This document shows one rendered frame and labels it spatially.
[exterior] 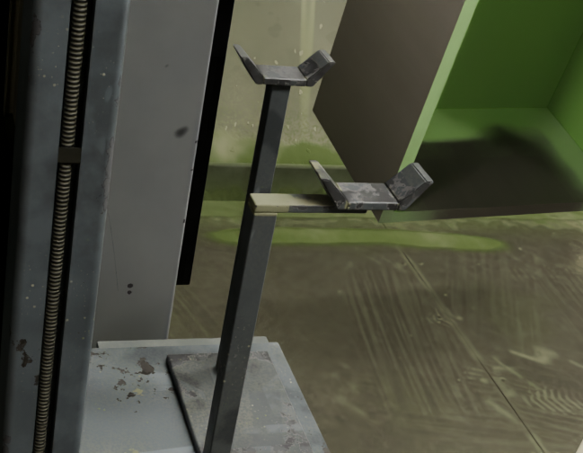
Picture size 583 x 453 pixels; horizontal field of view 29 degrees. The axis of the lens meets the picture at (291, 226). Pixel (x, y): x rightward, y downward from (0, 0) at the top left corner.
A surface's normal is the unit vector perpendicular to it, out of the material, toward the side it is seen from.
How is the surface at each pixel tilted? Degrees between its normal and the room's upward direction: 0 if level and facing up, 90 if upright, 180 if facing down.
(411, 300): 0
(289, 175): 91
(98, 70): 90
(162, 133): 90
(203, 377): 0
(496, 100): 102
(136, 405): 0
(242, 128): 57
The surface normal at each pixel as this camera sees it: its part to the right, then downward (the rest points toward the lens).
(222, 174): 0.29, 0.52
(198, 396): 0.18, -0.86
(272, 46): 0.34, -0.04
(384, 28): -0.91, 0.05
